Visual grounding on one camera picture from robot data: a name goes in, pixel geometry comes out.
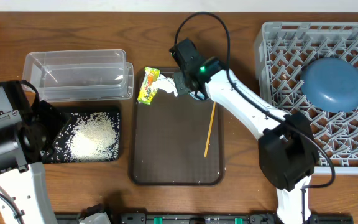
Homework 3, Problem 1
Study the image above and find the light blue small bowl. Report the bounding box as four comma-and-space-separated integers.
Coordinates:
189, 91, 209, 101

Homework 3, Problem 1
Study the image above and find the white rice pile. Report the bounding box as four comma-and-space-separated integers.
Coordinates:
53, 111, 120, 162

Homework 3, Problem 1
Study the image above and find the dark blue bowl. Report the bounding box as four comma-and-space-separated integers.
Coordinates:
300, 58, 358, 113

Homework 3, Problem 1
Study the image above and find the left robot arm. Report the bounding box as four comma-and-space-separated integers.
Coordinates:
0, 80, 70, 223

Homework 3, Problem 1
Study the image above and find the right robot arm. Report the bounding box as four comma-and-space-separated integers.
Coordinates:
174, 55, 319, 223

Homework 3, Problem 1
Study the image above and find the black waste tray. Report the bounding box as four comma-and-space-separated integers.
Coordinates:
39, 105, 122, 165

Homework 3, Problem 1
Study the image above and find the grey dishwasher rack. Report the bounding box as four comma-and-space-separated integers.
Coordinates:
254, 22, 358, 175

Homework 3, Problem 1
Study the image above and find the crumpled white tissue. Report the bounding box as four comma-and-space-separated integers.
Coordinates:
151, 74, 178, 97

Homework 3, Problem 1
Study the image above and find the yellow green snack wrapper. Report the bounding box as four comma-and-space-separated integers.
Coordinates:
137, 67, 160, 105

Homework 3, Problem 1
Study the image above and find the brown serving tray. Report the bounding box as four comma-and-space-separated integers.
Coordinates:
129, 67, 226, 187

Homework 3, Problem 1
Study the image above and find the wooden chopstick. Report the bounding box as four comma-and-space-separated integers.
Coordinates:
204, 101, 216, 157

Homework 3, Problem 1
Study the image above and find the clear plastic bin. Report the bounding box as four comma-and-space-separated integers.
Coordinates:
22, 49, 134, 102

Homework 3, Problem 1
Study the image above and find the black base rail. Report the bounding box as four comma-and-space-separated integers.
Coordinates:
54, 212, 354, 224

